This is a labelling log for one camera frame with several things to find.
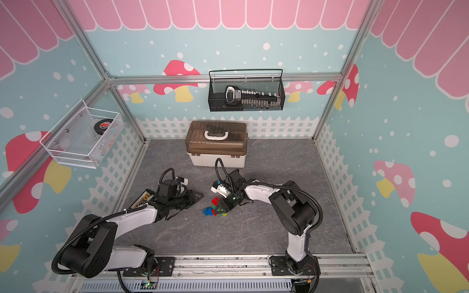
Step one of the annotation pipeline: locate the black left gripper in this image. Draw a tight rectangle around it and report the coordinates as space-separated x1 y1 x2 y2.
168 189 204 211

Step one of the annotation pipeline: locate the red lego brick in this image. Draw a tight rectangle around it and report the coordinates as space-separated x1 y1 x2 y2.
211 197 219 209

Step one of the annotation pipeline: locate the blue square lego brick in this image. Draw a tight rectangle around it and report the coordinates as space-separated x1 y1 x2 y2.
203 207 214 216

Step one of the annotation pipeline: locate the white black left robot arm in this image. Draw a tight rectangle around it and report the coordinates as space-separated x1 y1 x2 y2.
51 168 203 278

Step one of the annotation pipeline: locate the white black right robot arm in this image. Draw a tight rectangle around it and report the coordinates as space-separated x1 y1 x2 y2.
211 158 324 276

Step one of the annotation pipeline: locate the beige toolbox with brown lid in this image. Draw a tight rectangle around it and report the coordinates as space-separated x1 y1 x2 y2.
185 120 247 168

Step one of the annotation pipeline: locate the socket bit set in basket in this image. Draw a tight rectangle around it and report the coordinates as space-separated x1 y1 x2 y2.
225 86 280 110

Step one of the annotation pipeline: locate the small green circuit board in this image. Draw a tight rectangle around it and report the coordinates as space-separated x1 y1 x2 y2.
140 280 158 291

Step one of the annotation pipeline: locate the black tape roll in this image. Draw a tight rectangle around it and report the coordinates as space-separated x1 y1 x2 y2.
94 118 114 136

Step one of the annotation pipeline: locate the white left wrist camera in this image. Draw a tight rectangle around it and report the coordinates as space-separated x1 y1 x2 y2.
176 177 189 186

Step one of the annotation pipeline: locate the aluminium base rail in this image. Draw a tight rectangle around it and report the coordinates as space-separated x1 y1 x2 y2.
73 253 374 283

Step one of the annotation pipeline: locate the black wire wall basket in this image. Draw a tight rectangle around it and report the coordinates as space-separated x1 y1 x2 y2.
208 69 285 112

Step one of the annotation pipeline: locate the white wire wall basket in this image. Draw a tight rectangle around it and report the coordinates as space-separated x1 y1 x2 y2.
40 100 124 169

